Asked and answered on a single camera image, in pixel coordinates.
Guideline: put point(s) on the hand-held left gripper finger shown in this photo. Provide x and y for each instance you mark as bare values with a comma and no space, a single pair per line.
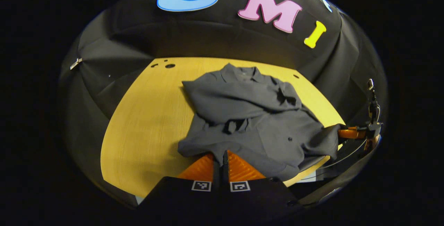
218,175
225,172

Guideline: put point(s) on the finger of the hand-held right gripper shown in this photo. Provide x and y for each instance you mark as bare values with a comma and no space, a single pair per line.
352,134

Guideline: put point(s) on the grey button shirt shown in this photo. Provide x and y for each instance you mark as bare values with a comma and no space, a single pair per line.
249,115

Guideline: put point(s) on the black backdrop cloth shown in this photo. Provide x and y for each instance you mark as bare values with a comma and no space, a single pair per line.
138,35

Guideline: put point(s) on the metal backdrop clip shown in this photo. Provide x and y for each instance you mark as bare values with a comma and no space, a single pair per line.
75,64

